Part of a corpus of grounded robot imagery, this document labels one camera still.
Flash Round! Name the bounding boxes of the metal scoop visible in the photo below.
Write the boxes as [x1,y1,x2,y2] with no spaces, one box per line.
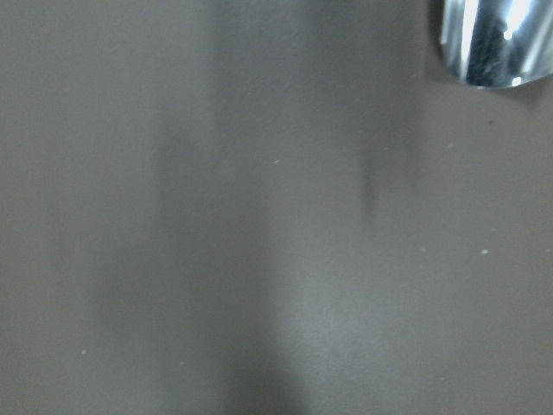
[440,0,552,89]

